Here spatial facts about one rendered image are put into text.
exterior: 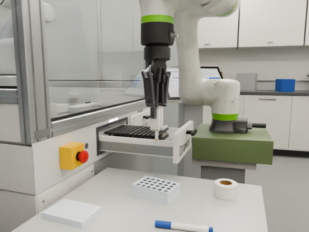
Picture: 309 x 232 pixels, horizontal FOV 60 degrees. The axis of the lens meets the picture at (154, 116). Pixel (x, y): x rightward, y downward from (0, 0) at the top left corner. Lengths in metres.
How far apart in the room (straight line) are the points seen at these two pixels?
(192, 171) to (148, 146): 1.23
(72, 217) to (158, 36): 0.51
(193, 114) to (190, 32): 0.99
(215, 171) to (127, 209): 0.62
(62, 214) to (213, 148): 0.69
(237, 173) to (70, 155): 0.77
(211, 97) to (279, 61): 3.52
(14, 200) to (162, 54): 0.59
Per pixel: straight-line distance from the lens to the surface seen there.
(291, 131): 4.13
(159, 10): 0.75
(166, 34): 0.74
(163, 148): 0.97
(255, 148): 1.20
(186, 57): 1.23
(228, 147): 1.20
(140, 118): 1.40
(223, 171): 1.30
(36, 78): 0.79
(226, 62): 4.68
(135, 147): 1.01
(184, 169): 2.15
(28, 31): 0.79
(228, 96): 1.27
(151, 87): 0.72
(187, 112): 2.05
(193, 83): 1.27
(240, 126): 1.30
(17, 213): 0.91
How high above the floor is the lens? 1.13
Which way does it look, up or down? 9 degrees down
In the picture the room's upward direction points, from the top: straight up
